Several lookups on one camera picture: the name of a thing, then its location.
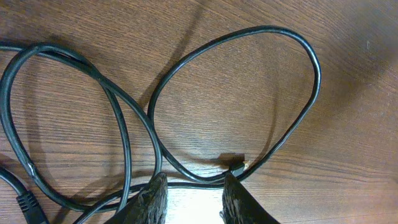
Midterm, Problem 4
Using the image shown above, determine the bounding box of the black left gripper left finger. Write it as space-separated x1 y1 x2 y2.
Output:
105 172 168 224

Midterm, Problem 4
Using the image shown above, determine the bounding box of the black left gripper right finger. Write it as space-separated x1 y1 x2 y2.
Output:
222 173 279 224

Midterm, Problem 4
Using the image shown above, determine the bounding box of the black usb cable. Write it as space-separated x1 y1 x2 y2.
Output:
0 40 224 224

